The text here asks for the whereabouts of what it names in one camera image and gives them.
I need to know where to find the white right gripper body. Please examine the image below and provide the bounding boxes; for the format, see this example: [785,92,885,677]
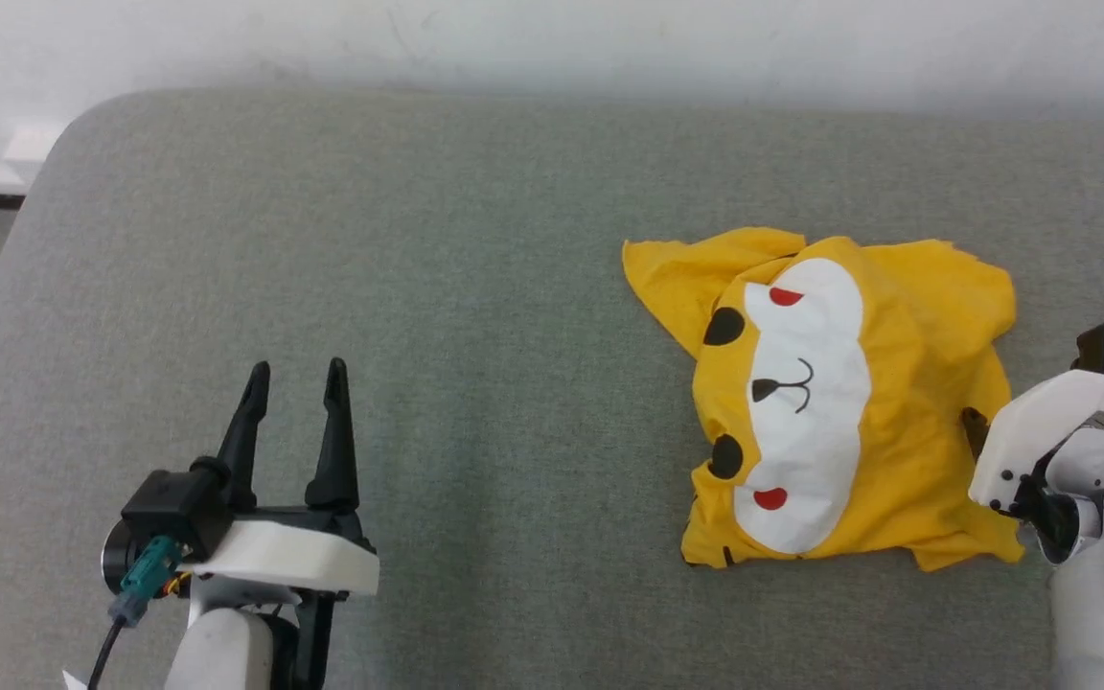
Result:
[968,368,1104,518]

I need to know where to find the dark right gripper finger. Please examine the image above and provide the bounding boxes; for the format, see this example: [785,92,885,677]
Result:
[961,407,992,461]

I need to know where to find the grey fabric sofa cushion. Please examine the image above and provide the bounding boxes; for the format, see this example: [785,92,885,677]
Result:
[0,88,1104,690]

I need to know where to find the white wall skirting block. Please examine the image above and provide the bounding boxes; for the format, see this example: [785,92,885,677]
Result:
[0,120,69,197]

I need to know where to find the yellow cartoon face t-shirt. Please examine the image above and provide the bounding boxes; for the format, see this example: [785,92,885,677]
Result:
[621,226,1026,573]

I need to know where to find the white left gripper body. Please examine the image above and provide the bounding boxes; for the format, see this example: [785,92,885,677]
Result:
[190,506,381,597]

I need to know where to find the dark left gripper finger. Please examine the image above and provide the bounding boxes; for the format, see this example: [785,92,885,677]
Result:
[192,360,271,511]
[305,357,361,511]

